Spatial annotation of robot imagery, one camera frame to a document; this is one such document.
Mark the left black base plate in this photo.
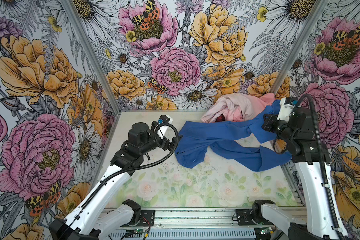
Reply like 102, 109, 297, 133
128, 210, 156, 227

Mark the light pink cloth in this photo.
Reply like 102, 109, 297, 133
200, 92, 268, 124

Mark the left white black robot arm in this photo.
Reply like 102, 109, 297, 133
49, 115, 181, 240

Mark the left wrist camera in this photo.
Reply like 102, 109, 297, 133
151, 115, 174, 140

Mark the blue cloth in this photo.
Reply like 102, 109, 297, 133
175, 100, 292, 172

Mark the aluminium corner post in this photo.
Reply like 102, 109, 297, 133
271, 0, 329, 94
58, 0, 122, 116

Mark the left aluminium corner post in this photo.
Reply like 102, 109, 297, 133
58, 0, 122, 116

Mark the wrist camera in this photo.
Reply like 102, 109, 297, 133
277, 97, 298, 122
151, 115, 174, 140

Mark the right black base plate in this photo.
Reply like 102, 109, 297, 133
235, 209, 257, 226

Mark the right aluminium corner post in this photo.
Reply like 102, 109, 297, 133
271, 0, 329, 94

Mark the red black plaid cloth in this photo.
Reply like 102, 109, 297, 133
215, 115, 225, 122

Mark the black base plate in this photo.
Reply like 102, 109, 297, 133
128, 210, 156, 227
235, 209, 257, 226

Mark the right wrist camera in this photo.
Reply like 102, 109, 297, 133
277, 97, 298, 122

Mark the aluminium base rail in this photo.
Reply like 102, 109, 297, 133
62, 206, 307, 240

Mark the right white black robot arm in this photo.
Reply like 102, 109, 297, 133
251, 105, 348, 240

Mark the left corrugated black cable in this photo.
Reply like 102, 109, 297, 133
56, 122, 180, 238

